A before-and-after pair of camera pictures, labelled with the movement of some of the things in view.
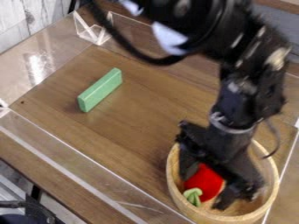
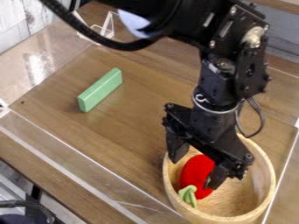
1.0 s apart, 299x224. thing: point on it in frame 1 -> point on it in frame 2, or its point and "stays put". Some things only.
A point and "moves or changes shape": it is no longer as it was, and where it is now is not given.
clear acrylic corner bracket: [94, 33] -> [107, 30]
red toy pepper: [204, 185] moves or changes shape
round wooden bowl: [235, 211] stays put
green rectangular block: [98, 91] stays put
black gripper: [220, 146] -> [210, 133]
